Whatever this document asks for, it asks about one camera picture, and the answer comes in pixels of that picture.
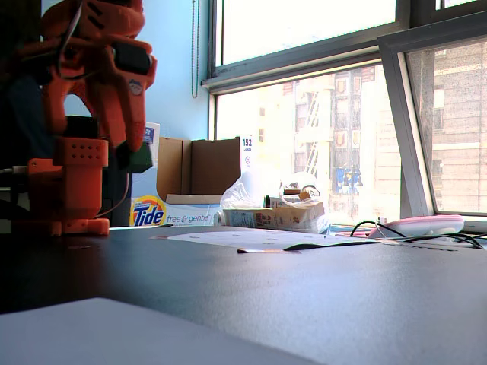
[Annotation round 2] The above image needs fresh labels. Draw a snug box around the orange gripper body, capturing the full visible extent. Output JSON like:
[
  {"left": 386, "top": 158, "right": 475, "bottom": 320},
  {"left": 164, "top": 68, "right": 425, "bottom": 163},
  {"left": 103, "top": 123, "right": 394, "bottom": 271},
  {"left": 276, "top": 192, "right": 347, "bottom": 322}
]
[{"left": 75, "top": 36, "right": 158, "bottom": 100}]

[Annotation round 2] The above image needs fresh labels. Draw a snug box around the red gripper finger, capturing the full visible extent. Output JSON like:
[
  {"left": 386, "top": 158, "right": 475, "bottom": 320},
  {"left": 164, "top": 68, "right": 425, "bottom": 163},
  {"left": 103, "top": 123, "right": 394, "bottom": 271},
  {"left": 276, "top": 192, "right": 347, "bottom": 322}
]
[
  {"left": 113, "top": 70, "right": 148, "bottom": 153},
  {"left": 89, "top": 75, "right": 132, "bottom": 170}
]

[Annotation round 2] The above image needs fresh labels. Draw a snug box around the green cube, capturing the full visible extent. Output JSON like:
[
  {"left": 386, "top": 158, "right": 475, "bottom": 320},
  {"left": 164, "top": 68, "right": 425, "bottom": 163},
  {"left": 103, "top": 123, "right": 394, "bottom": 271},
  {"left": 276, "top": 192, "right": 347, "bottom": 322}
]
[{"left": 127, "top": 142, "right": 155, "bottom": 174}]

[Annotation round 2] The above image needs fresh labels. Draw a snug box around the white numbered grid paper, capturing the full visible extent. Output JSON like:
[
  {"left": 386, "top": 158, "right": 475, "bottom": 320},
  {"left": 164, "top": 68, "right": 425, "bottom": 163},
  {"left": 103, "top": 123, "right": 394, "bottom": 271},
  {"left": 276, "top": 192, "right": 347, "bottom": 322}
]
[{"left": 150, "top": 229, "right": 381, "bottom": 252}]

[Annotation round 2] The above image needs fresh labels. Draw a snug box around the Tide detergent cardboard box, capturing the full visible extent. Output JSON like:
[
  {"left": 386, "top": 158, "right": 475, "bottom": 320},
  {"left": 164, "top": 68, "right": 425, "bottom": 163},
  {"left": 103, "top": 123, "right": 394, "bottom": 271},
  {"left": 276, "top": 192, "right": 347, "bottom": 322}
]
[{"left": 129, "top": 121, "right": 255, "bottom": 228}]

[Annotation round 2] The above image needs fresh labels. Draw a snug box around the clear plastic bag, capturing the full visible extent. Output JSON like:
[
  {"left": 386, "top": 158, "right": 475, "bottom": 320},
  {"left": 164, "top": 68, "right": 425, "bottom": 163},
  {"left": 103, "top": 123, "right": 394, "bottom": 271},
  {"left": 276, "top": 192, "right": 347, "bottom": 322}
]
[{"left": 219, "top": 169, "right": 332, "bottom": 235}]

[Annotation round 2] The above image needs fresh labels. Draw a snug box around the printed cardboard carton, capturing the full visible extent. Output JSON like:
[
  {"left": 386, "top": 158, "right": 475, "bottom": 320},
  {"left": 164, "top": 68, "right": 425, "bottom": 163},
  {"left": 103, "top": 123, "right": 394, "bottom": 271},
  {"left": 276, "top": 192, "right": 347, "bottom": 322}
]
[{"left": 222, "top": 201, "right": 326, "bottom": 233}]

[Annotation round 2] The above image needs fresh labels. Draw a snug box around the grey open window sash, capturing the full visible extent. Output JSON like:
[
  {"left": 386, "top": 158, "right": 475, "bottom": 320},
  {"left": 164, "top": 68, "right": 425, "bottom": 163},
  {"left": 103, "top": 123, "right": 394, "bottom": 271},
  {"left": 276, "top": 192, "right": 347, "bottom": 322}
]
[{"left": 377, "top": 11, "right": 487, "bottom": 225}]

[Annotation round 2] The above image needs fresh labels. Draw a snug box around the pink pencil case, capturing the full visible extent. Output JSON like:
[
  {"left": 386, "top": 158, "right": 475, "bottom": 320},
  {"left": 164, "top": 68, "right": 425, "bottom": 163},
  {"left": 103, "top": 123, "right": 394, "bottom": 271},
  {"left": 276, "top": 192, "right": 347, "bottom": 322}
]
[{"left": 367, "top": 214, "right": 466, "bottom": 240}]

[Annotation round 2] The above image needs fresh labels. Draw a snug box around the window blind bead cord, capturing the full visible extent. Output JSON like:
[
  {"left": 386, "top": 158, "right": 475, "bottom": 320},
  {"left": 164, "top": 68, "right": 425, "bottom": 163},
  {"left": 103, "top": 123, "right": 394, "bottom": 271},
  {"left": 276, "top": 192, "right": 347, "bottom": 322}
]
[{"left": 191, "top": 0, "right": 200, "bottom": 100}]

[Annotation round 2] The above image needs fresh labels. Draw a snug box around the window frame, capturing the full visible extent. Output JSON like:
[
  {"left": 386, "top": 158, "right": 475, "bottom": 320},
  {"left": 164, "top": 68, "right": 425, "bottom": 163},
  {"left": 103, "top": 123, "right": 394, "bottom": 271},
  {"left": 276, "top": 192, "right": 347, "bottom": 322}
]
[{"left": 201, "top": 0, "right": 487, "bottom": 96}]

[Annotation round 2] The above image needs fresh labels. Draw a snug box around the black adapter output cable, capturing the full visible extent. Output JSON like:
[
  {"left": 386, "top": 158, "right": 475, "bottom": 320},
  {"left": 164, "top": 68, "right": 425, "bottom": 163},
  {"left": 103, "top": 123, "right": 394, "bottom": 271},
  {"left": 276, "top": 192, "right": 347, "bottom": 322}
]
[{"left": 349, "top": 220, "right": 486, "bottom": 251}]

